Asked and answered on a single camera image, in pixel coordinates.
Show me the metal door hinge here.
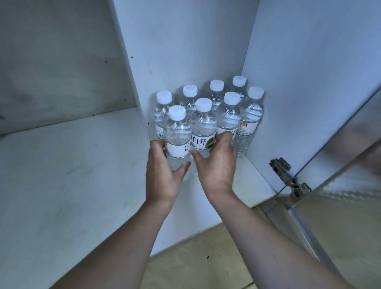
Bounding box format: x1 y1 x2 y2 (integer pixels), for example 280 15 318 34
269 158 312 203

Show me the metallic cabinet door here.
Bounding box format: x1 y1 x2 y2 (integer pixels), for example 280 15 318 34
262 86 381 289

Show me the person's left hand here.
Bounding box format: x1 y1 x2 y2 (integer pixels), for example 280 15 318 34
145 139 191 206

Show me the cluster of clear water bottles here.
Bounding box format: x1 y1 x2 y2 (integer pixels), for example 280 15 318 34
154 76 265 158

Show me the person's left forearm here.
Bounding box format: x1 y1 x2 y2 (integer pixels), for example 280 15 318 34
78 197 177 289

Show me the person's right hand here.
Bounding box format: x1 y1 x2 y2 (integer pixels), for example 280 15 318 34
190 131 238 197

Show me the white-capped plastic water bottle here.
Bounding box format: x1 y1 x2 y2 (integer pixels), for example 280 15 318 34
163 106 192 181
190 98 218 160

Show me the white cabinet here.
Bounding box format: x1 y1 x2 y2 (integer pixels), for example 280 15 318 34
0 0 381 259

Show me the person's right forearm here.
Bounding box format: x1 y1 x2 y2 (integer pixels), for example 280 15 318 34
205 185 356 289

